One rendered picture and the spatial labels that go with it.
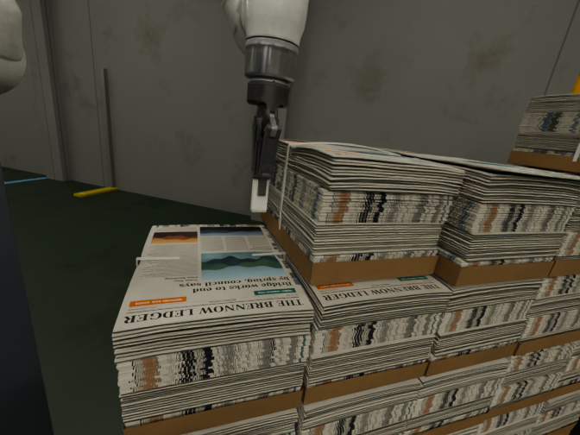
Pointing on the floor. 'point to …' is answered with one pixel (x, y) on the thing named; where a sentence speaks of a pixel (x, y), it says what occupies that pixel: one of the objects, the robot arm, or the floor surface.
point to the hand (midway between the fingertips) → (259, 194)
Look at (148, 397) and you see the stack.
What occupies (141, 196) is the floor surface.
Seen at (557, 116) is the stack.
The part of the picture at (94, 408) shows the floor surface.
